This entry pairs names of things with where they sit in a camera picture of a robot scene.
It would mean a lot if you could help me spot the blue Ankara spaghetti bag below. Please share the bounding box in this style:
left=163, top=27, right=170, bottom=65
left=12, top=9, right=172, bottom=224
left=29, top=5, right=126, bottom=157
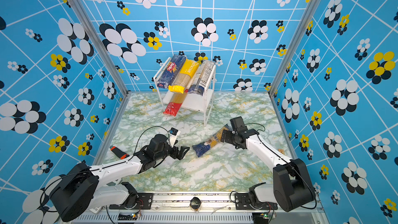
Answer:
left=192, top=124, right=232, bottom=158

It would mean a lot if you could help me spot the red spaghetti bag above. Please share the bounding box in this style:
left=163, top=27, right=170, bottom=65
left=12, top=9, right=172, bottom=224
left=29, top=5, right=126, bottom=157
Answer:
left=163, top=93, right=187, bottom=117

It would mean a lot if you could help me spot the clear white-label spaghetti bag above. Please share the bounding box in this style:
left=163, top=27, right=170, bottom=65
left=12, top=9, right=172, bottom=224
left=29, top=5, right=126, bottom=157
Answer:
left=188, top=60, right=215, bottom=96

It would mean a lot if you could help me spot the blue Barilla spaghetti box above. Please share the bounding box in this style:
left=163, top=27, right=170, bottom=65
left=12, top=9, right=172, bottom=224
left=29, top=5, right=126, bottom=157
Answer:
left=157, top=55, right=187, bottom=89

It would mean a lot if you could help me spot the yellow Pastatime spaghetti bag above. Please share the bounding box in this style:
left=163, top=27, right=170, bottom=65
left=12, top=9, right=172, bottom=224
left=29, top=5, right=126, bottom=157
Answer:
left=168, top=60, right=199, bottom=94

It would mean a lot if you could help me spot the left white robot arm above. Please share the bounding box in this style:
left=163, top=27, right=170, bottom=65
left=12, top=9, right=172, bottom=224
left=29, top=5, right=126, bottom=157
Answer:
left=49, top=134, right=190, bottom=222

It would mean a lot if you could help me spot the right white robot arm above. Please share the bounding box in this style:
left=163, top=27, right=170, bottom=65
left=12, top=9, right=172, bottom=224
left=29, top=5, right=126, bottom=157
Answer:
left=221, top=129, right=316, bottom=212

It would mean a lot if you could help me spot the white two-tier shelf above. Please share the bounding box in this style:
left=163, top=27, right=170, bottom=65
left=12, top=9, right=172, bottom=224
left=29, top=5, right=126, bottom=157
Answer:
left=153, top=57, right=217, bottom=126

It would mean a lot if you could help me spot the red black marker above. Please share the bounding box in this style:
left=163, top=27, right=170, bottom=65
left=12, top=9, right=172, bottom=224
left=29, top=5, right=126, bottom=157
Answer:
left=110, top=146, right=129, bottom=160

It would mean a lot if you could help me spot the small black round knob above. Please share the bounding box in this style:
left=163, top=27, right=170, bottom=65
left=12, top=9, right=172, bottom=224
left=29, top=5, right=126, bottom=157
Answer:
left=189, top=197, right=202, bottom=212

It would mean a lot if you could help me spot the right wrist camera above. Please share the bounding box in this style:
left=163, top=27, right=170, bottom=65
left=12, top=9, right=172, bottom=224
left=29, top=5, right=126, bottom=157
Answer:
left=230, top=117, right=248, bottom=133

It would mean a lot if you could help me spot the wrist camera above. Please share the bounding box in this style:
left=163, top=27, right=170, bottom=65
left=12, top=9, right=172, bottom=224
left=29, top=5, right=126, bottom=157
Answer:
left=169, top=128, right=180, bottom=147
left=230, top=117, right=248, bottom=133

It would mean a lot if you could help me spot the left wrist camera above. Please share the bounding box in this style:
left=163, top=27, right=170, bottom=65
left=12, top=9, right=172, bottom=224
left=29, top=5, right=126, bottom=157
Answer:
left=169, top=128, right=180, bottom=147

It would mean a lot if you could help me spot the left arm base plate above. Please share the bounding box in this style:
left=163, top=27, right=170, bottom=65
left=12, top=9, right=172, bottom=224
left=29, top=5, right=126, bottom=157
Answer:
left=109, top=192, right=154, bottom=210

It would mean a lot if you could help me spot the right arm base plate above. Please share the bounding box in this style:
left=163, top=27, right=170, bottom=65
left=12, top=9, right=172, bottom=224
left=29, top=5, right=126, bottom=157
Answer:
left=232, top=193, right=278, bottom=212

